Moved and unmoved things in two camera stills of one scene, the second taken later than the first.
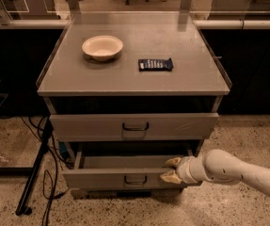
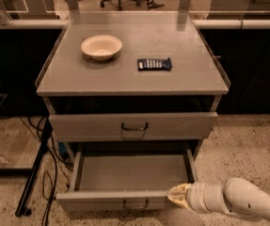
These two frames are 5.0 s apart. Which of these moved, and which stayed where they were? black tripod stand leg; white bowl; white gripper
Moved: white gripper
Stayed: black tripod stand leg; white bowl
